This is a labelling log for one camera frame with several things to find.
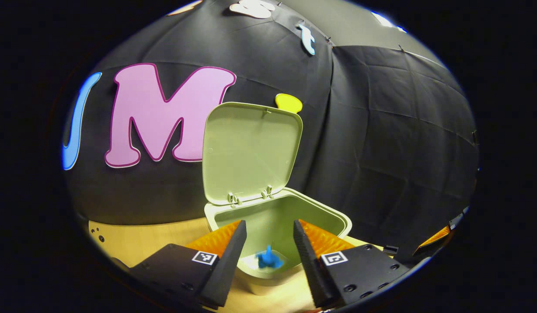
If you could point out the blue paper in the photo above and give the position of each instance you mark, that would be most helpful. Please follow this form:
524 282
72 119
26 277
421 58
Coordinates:
268 260

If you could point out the ceiling light strip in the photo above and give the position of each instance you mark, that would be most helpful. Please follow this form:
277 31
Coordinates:
385 20

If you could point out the wooden desktop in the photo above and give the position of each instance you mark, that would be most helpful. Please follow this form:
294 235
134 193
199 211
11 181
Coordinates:
142 239

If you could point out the pale green desktop garbage bin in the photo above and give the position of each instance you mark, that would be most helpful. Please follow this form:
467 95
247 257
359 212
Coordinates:
251 152

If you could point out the black backdrop cloth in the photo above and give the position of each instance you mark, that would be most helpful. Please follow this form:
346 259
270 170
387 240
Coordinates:
381 130

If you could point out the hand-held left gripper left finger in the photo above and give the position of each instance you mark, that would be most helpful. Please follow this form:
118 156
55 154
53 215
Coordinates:
227 269

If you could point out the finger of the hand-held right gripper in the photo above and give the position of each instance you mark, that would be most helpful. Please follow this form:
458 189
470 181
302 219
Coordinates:
390 250
433 238

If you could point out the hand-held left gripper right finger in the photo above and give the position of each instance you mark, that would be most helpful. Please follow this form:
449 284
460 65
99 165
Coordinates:
307 269

